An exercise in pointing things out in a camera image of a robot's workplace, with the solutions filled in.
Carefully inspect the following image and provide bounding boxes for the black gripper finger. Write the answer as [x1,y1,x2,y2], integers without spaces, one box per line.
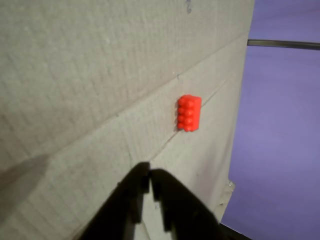
[72,161,151,240]
[149,168,229,240]

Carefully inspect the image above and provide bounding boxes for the red lego block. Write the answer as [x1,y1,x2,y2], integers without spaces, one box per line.
[176,94,203,133]

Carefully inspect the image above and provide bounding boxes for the brown corrugated cardboard sheet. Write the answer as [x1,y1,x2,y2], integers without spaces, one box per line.
[0,0,256,240]

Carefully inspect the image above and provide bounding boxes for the black rod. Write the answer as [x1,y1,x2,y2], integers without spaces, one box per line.
[247,39,320,52]

